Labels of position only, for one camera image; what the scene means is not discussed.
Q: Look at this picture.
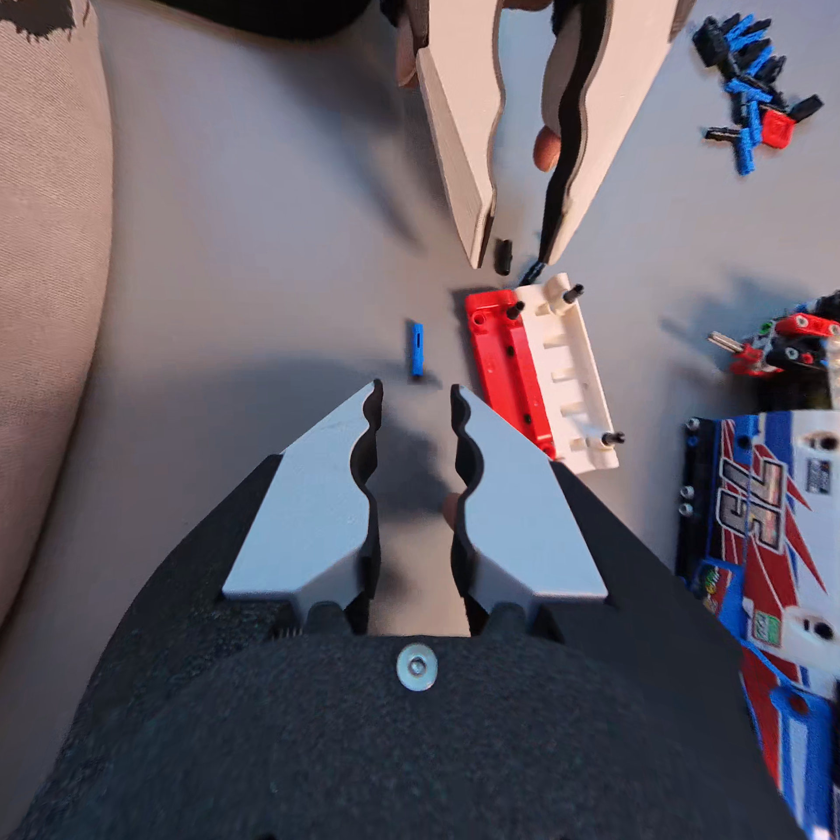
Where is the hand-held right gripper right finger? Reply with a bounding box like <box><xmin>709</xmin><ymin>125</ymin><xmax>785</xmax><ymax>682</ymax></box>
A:
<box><xmin>450</xmin><ymin>385</ymin><xmax>610</xmax><ymax>624</ymax></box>

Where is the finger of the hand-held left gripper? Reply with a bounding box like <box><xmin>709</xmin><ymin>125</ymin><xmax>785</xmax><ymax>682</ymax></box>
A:
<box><xmin>416</xmin><ymin>0</ymin><xmax>508</xmax><ymax>270</ymax></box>
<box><xmin>537</xmin><ymin>0</ymin><xmax>681</xmax><ymax>266</ymax></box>

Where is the red and white lego panel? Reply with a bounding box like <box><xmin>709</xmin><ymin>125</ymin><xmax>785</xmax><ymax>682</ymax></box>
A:
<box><xmin>463</xmin><ymin>272</ymin><xmax>626</xmax><ymax>475</ymax></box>

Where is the lego race car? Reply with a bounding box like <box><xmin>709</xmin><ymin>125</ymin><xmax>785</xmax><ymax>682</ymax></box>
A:
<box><xmin>675</xmin><ymin>289</ymin><xmax>840</xmax><ymax>840</ymax></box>

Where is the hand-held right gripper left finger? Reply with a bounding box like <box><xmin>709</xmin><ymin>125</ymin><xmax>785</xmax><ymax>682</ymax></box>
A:
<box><xmin>222</xmin><ymin>378</ymin><xmax>385</xmax><ymax>624</ymax></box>

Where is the pile of small lego pieces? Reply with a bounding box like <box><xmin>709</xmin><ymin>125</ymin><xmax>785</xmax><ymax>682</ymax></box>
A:
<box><xmin>691</xmin><ymin>13</ymin><xmax>825</xmax><ymax>177</ymax></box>

